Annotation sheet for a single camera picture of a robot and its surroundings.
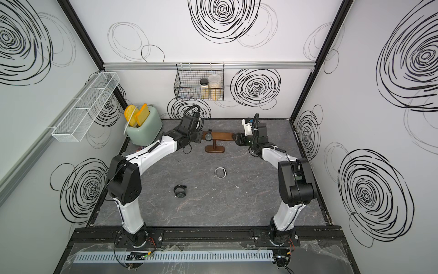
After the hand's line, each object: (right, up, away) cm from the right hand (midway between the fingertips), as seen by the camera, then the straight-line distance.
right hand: (235, 135), depth 92 cm
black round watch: (-29, -30, -8) cm, 42 cm away
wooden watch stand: (-10, -1, -1) cm, 10 cm away
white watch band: (-8, -21, +2) cm, 23 cm away
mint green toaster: (-52, 0, +7) cm, 53 cm away
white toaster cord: (-60, +6, +2) cm, 60 cm away
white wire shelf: (-71, +9, -16) cm, 73 cm away
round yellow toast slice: (-60, +13, +2) cm, 61 cm away
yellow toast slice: (-54, +12, +6) cm, 55 cm away
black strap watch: (-15, 0, -1) cm, 15 cm away
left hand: (-21, +2, 0) cm, 21 cm away
